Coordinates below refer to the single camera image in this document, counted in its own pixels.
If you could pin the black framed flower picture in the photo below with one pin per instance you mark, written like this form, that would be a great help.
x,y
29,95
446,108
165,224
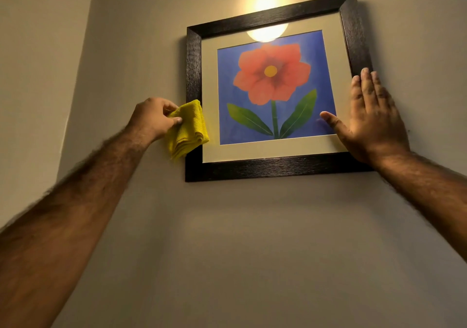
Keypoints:
x,y
273,90

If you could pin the yellow cloth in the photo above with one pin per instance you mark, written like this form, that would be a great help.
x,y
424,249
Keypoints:
x,y
188,131

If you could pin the person's right hand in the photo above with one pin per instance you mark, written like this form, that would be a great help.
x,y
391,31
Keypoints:
x,y
372,127

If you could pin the person's left hand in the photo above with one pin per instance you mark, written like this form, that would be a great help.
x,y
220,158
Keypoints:
x,y
153,118

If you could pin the person's left forearm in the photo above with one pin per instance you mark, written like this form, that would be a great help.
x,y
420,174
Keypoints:
x,y
62,222

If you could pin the person's right forearm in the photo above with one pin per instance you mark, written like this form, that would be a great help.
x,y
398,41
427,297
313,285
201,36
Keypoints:
x,y
427,193

